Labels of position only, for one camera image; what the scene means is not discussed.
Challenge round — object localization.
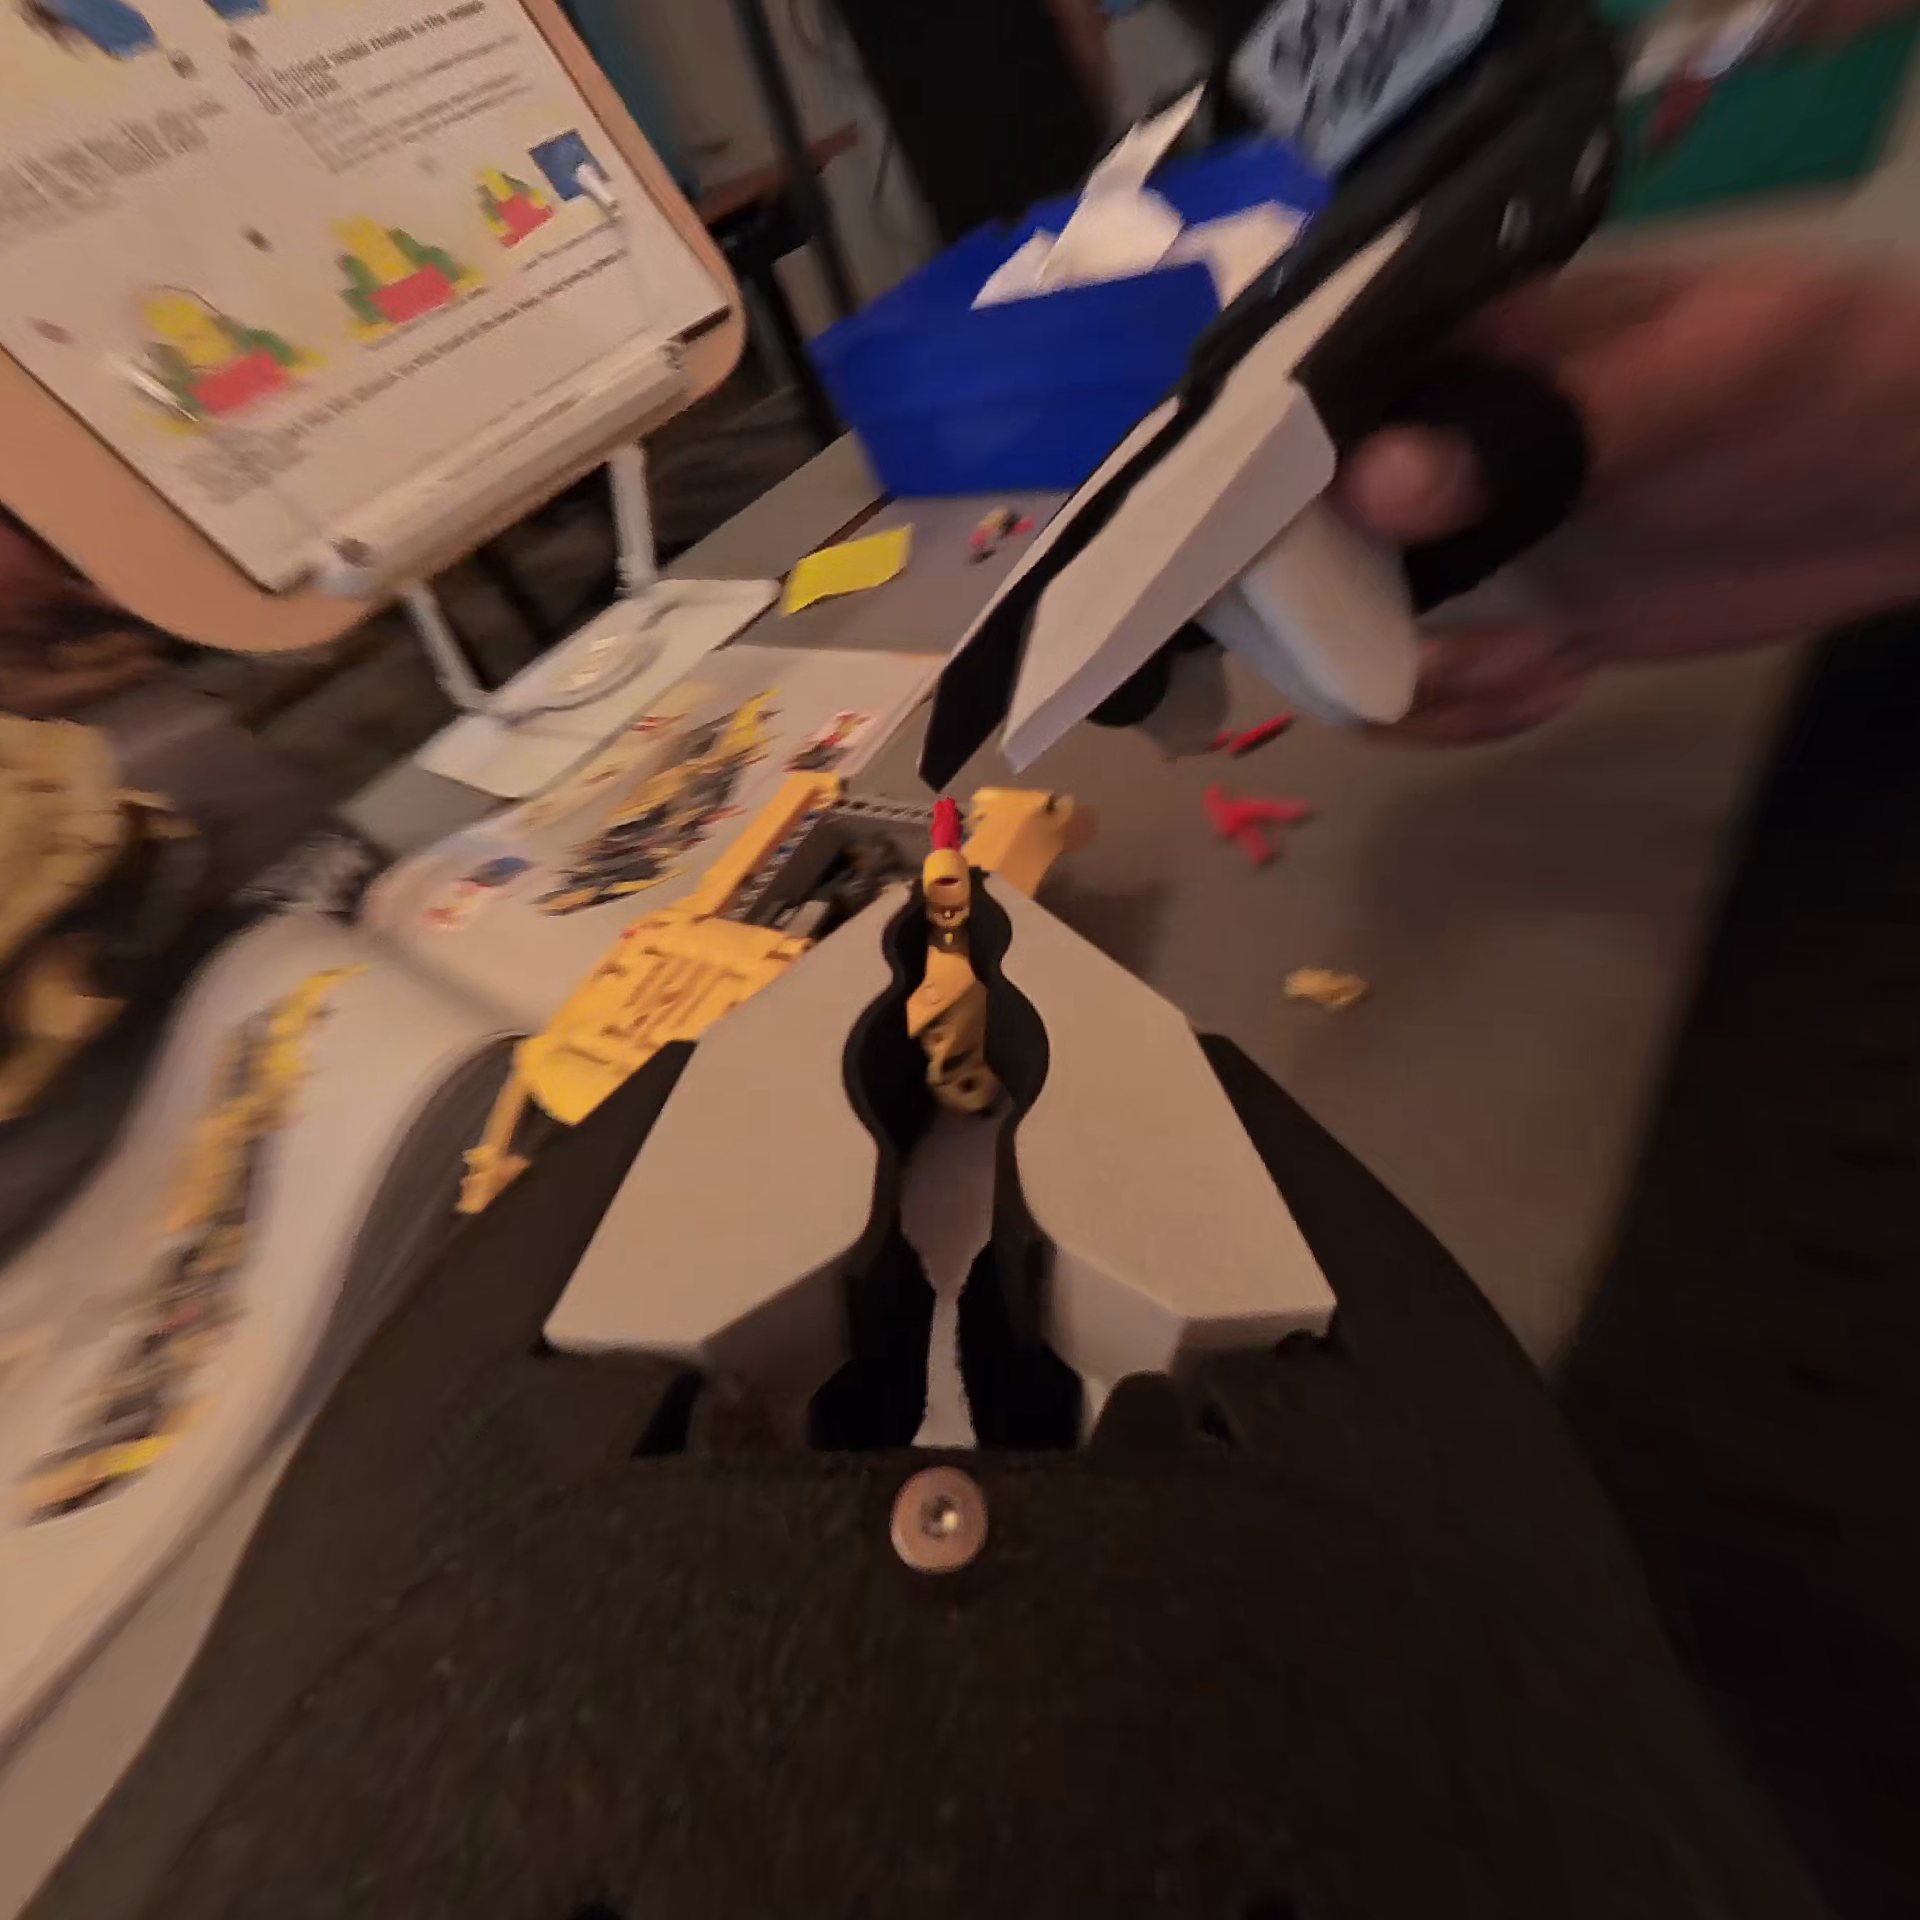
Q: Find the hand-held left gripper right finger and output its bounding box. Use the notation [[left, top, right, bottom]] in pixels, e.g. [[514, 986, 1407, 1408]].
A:
[[954, 875, 1339, 1450]]

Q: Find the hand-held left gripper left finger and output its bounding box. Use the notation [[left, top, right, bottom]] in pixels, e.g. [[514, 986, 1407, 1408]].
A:
[[538, 881, 931, 1450]]

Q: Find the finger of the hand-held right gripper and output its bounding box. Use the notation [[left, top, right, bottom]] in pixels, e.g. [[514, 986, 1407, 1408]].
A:
[[917, 210, 1420, 794], [995, 378, 1339, 772]]

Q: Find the yellow brick toy car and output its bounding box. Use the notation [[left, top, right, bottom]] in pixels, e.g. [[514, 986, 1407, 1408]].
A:
[[455, 781, 1091, 1220]]

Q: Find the person's right hand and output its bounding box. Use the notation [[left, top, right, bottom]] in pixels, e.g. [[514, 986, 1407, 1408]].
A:
[[1332, 252, 1920, 747]]

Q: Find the crumpled white paper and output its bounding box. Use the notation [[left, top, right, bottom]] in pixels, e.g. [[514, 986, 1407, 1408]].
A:
[[972, 92, 1311, 312]]

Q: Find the blue plastic bin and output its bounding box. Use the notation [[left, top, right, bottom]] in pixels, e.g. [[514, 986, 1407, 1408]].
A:
[[811, 133, 1339, 499]]

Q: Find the yellow paper note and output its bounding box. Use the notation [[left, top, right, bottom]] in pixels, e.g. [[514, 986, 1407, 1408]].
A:
[[782, 526, 914, 618]]

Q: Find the open instruction booklet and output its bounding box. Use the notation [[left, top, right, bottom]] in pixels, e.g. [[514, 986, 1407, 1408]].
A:
[[0, 647, 940, 1726]]

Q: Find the instruction sheet on stand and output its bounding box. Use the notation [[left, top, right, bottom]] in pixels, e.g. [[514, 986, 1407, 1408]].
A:
[[0, 0, 783, 801]]

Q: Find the toy car set box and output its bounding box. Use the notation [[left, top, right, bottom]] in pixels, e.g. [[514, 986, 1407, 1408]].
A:
[[0, 704, 395, 1232]]

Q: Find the printed instruction sheet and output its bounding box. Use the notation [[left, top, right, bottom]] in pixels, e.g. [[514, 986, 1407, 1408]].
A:
[[0, 0, 735, 596]]

